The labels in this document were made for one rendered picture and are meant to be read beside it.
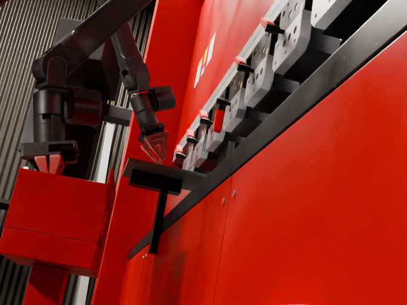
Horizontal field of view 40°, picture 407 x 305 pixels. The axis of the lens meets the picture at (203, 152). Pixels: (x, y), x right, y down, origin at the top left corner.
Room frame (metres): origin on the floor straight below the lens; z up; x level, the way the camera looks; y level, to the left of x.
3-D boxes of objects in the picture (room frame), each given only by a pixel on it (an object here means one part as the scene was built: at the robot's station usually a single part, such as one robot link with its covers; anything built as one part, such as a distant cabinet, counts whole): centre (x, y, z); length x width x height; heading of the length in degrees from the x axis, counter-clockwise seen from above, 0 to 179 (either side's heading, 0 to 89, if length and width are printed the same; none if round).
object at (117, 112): (2.81, 0.44, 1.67); 0.40 x 0.24 x 0.07; 11
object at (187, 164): (2.00, 0.01, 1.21); 0.15 x 0.09 x 0.17; 11
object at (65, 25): (2.73, 0.67, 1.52); 0.51 x 0.25 x 0.85; 178
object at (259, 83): (1.21, -0.13, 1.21); 0.15 x 0.09 x 0.17; 11
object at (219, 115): (1.42, -0.03, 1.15); 0.04 x 0.02 x 0.10; 101
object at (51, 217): (1.07, 0.24, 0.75); 0.20 x 0.16 x 0.18; 4
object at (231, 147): (1.58, -0.07, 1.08); 0.10 x 0.02 x 0.10; 11
